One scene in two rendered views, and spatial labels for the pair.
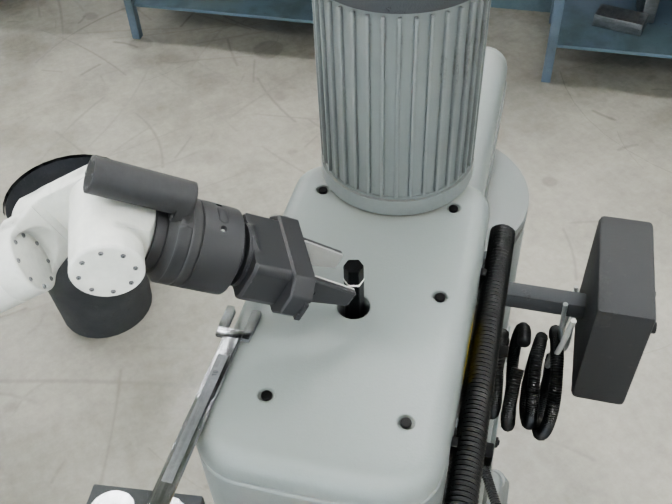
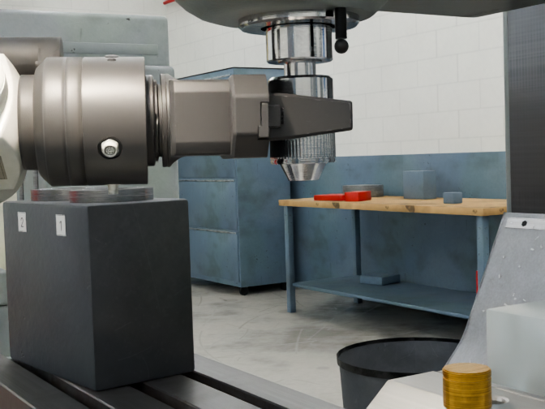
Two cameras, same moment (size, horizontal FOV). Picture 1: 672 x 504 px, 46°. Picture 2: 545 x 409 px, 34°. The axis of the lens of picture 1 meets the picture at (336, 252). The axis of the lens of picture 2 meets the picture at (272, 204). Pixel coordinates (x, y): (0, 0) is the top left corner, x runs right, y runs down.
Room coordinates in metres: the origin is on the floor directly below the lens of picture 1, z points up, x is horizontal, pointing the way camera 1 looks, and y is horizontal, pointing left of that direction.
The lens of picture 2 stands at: (0.09, -0.43, 1.21)
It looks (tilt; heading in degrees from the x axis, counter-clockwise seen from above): 3 degrees down; 42
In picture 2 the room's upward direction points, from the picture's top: 2 degrees counter-clockwise
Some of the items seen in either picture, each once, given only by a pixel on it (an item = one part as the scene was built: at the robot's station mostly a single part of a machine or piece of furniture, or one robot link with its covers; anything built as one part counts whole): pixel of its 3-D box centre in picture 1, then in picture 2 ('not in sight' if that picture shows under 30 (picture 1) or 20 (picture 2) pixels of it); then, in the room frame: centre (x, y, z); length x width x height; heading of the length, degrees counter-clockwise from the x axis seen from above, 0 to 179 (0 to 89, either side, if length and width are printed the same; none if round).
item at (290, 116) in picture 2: not in sight; (308, 116); (0.56, -0.04, 1.24); 0.06 x 0.02 x 0.03; 140
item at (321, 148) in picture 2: not in sight; (302, 127); (0.58, -0.02, 1.23); 0.05 x 0.05 x 0.05
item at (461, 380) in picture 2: not in sight; (466, 387); (0.45, -0.22, 1.10); 0.02 x 0.02 x 0.02
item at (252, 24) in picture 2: not in sight; (298, 22); (0.58, -0.02, 1.31); 0.09 x 0.09 x 0.01
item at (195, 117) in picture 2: not in sight; (173, 123); (0.51, 0.04, 1.24); 0.13 x 0.12 x 0.10; 50
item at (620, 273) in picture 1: (615, 311); not in sight; (0.78, -0.42, 1.62); 0.20 x 0.09 x 0.21; 164
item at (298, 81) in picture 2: not in sight; (300, 84); (0.58, -0.02, 1.26); 0.05 x 0.05 x 0.01
